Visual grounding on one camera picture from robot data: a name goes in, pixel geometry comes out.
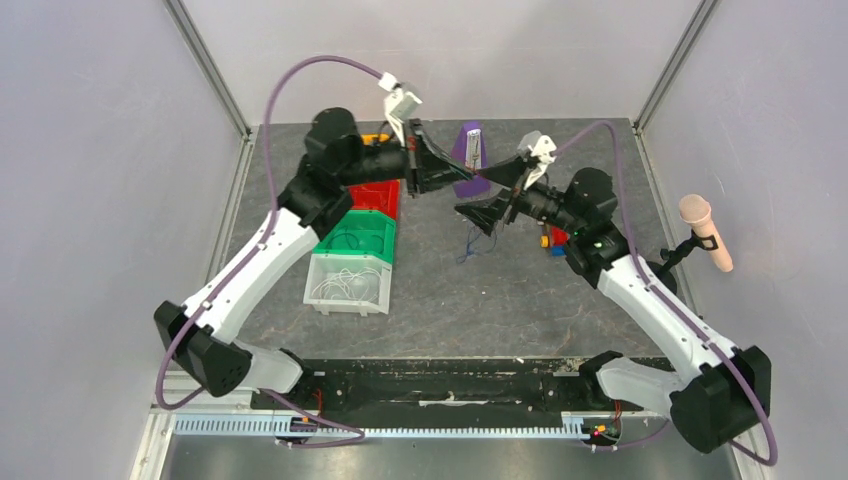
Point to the pink microphone on stand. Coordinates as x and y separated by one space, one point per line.
696 212

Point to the orange plastic bin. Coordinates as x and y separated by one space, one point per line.
376 139

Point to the toy brick stack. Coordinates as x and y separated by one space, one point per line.
553 240

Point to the purple metronome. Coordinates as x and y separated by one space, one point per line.
469 150

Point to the red plastic bin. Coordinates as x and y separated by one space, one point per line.
378 196

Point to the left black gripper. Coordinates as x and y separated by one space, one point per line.
427 166

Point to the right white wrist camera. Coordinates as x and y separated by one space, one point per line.
540 148

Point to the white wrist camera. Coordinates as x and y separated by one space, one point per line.
399 104
540 148

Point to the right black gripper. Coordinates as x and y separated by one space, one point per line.
518 195

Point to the clear white plastic bin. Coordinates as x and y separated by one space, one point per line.
355 284

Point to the green plastic bin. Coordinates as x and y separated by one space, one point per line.
362 232

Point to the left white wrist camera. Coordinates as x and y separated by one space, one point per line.
399 104

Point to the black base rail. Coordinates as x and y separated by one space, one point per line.
449 393

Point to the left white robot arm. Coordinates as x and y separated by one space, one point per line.
200 333

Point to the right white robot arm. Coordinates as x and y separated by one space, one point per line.
716 391

